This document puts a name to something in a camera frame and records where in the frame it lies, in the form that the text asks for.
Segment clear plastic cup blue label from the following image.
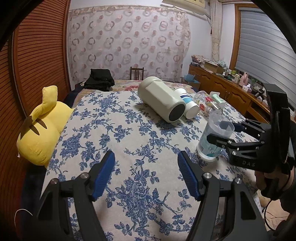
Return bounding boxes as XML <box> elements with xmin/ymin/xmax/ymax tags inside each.
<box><xmin>197</xmin><ymin>110</ymin><xmax>234</xmax><ymax>162</ymax></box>

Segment white mint green cup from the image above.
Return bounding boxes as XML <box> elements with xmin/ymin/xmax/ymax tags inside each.
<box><xmin>209</xmin><ymin>91</ymin><xmax>226</xmax><ymax>109</ymax></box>

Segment white cup blue pink stripes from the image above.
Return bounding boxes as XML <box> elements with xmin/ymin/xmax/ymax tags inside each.
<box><xmin>174</xmin><ymin>87</ymin><xmax>199</xmax><ymax>119</ymax></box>

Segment person's right hand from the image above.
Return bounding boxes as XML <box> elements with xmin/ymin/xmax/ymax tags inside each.
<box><xmin>254</xmin><ymin>156</ymin><xmax>295</xmax><ymax>200</ymax></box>

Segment wooden sideboard cabinet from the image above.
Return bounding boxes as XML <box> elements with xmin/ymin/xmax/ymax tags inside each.
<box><xmin>189</xmin><ymin>64</ymin><xmax>270</xmax><ymax>123</ymax></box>

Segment clear glass red pattern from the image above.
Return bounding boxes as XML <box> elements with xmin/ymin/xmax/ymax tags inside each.
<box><xmin>193</xmin><ymin>90</ymin><xmax>222</xmax><ymax>118</ymax></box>

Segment pink figurine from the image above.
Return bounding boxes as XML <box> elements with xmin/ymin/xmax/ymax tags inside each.
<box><xmin>239</xmin><ymin>72</ymin><xmax>249</xmax><ymax>87</ymax></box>

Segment blue floral bed cover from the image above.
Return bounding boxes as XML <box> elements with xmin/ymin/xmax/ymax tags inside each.
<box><xmin>44</xmin><ymin>91</ymin><xmax>256</xmax><ymax>240</ymax></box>

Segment cardboard box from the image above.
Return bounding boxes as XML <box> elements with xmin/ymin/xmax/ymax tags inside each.
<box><xmin>204</xmin><ymin>61</ymin><xmax>224</xmax><ymax>74</ymax></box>

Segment grey window blind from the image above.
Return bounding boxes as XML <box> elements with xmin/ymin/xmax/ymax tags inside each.
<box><xmin>235</xmin><ymin>7</ymin><xmax>296</xmax><ymax>106</ymax></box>

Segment teal cloth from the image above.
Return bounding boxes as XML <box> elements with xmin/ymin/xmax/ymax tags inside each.
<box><xmin>184</xmin><ymin>74</ymin><xmax>199</xmax><ymax>83</ymax></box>

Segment yellow plush toy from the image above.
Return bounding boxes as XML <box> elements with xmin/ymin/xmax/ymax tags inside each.
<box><xmin>16</xmin><ymin>85</ymin><xmax>73</xmax><ymax>167</ymax></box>

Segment pale green tumbler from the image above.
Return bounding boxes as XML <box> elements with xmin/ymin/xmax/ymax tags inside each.
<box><xmin>137</xmin><ymin>76</ymin><xmax>186</xmax><ymax>123</ymax></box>

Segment dark wooden chair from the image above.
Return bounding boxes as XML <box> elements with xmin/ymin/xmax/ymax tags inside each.
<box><xmin>130</xmin><ymin>67</ymin><xmax>144</xmax><ymax>80</ymax></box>

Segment black bag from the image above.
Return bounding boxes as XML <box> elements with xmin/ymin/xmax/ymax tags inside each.
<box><xmin>83</xmin><ymin>69</ymin><xmax>115</xmax><ymax>91</ymax></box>

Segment patterned pink curtain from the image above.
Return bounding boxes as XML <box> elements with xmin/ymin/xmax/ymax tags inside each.
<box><xmin>67</xmin><ymin>6</ymin><xmax>191</xmax><ymax>84</ymax></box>

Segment wooden louvered wardrobe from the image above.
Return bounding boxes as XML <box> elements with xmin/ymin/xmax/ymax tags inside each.
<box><xmin>1</xmin><ymin>1</ymin><xmax>70</xmax><ymax>233</ymax></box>

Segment white cable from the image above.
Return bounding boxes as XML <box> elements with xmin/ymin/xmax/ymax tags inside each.
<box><xmin>14</xmin><ymin>208</ymin><xmax>33</xmax><ymax>230</ymax></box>

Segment black cable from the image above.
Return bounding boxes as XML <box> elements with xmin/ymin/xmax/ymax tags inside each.
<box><xmin>262</xmin><ymin>199</ymin><xmax>283</xmax><ymax>232</ymax></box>

